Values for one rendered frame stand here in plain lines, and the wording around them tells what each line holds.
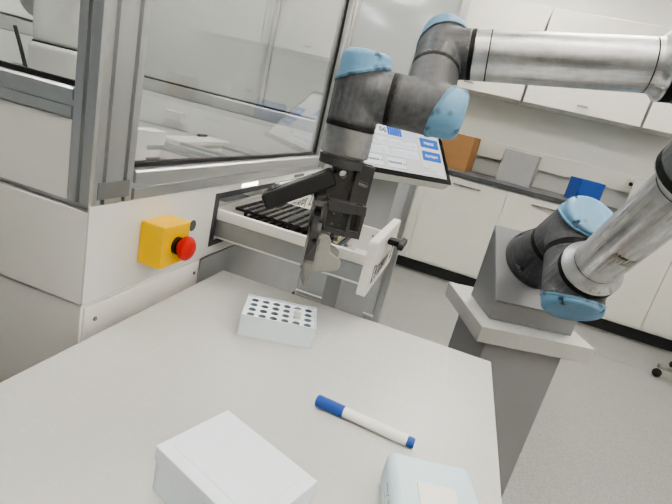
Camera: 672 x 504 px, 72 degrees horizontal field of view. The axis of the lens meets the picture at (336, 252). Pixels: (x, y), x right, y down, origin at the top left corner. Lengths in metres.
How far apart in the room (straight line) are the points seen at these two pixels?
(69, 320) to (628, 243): 0.86
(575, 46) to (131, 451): 0.76
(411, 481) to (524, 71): 0.58
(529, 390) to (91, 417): 0.99
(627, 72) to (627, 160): 3.93
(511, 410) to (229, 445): 0.92
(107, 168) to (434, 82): 0.46
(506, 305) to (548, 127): 3.52
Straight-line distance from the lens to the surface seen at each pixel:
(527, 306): 1.19
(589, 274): 0.95
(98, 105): 0.67
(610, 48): 0.79
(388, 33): 2.70
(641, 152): 4.73
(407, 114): 0.68
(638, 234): 0.85
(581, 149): 4.63
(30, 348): 0.85
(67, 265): 0.74
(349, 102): 0.69
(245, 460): 0.49
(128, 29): 0.70
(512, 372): 1.24
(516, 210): 3.90
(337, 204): 0.70
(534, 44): 0.78
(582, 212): 1.07
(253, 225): 0.95
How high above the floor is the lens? 1.14
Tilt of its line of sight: 17 degrees down
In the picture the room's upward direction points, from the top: 14 degrees clockwise
